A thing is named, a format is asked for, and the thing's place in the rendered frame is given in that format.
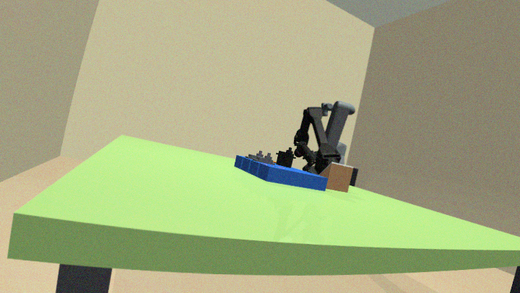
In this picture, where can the blue flat deck plate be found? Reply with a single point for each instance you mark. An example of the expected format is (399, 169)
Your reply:
(265, 169)

